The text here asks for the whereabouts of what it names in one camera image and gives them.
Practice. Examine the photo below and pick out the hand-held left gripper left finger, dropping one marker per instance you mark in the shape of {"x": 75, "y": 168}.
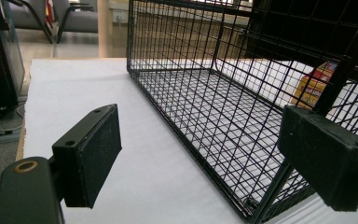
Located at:
{"x": 87, "y": 155}

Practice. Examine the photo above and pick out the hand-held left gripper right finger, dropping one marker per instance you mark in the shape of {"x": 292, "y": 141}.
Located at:
{"x": 326, "y": 149}

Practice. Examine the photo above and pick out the grey armchair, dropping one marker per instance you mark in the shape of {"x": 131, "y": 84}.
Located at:
{"x": 31, "y": 14}
{"x": 76, "y": 18}

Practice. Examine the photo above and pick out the wooden post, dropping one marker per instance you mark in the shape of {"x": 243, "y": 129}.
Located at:
{"x": 103, "y": 28}

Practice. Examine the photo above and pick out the yellow and red box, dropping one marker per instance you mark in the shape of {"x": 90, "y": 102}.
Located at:
{"x": 315, "y": 84}

